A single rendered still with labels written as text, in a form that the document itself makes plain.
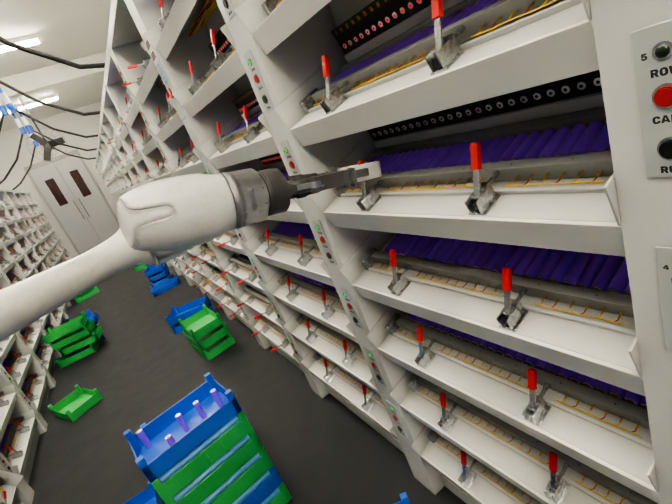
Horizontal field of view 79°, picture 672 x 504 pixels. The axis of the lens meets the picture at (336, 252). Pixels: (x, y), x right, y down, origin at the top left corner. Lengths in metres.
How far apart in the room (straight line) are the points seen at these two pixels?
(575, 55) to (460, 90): 0.13
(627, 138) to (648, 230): 0.09
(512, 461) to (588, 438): 0.26
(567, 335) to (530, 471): 0.40
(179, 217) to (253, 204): 0.11
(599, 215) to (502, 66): 0.19
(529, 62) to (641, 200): 0.17
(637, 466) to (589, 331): 0.20
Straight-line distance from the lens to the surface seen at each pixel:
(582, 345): 0.63
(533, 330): 0.66
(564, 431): 0.78
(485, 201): 0.58
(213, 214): 0.61
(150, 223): 0.60
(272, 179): 0.66
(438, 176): 0.69
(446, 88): 0.55
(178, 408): 1.52
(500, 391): 0.85
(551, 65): 0.47
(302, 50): 0.95
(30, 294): 0.69
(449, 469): 1.26
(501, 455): 1.01
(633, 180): 0.46
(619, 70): 0.44
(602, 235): 0.51
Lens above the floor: 1.14
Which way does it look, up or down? 19 degrees down
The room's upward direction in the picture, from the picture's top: 22 degrees counter-clockwise
